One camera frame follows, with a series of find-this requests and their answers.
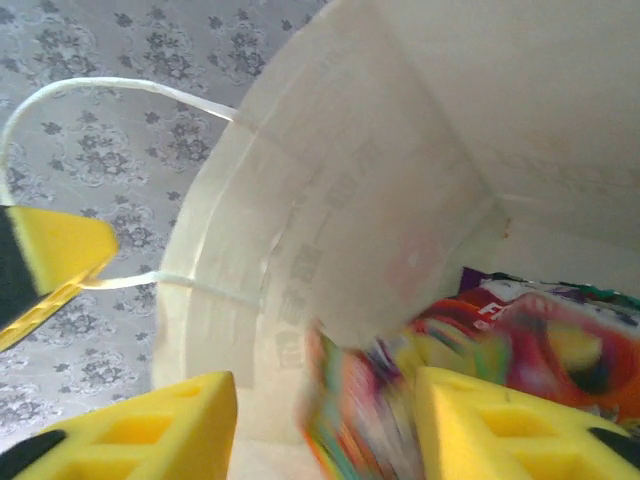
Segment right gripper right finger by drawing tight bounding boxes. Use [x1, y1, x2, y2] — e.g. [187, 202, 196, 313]
[413, 365, 640, 480]

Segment purple snack packet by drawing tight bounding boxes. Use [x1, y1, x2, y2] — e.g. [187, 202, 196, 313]
[458, 266, 601, 312]

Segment teal snack packet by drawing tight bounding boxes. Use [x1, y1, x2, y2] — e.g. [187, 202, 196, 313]
[579, 284, 640, 314]

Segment white paper bag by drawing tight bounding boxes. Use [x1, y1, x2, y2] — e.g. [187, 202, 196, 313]
[0, 0, 640, 480]

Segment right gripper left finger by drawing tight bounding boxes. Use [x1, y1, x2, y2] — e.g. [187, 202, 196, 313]
[0, 370, 237, 480]

